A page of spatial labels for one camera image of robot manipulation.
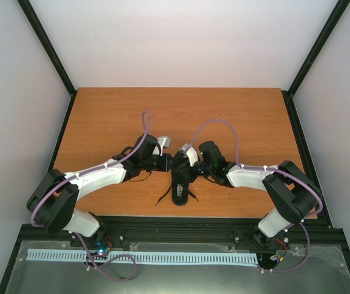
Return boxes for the black canvas shoe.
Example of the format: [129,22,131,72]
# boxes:
[171,151,195,206]

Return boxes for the black shoelace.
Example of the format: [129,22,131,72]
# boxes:
[155,181,199,206]

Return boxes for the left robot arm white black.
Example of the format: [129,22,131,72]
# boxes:
[26,134,171,247]

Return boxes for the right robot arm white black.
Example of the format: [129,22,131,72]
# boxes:
[181,141,322,238]

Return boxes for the left green led circuit board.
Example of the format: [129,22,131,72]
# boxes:
[90,242,113,261]

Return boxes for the right small connector board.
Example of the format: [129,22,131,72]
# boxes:
[270,249,286,263]

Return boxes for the clear plastic sheet cover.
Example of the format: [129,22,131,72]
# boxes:
[4,241,350,293]

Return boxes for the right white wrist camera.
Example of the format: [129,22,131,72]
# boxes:
[180,143,199,167]

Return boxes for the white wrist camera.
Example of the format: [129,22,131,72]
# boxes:
[180,143,199,167]
[153,136,171,156]

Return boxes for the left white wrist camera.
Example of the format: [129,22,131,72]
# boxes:
[153,136,171,156]

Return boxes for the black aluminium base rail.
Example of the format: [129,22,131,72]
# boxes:
[18,214,346,254]

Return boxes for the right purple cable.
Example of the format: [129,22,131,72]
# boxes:
[184,119,324,274]

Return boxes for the light blue slotted cable duct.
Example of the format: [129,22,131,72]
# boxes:
[26,249,258,267]

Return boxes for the left black frame post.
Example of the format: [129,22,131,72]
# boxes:
[17,0,78,96]

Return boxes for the black frame post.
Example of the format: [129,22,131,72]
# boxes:
[287,0,350,96]
[17,0,78,96]

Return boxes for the right black frame post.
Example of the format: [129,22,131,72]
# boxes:
[287,0,350,96]

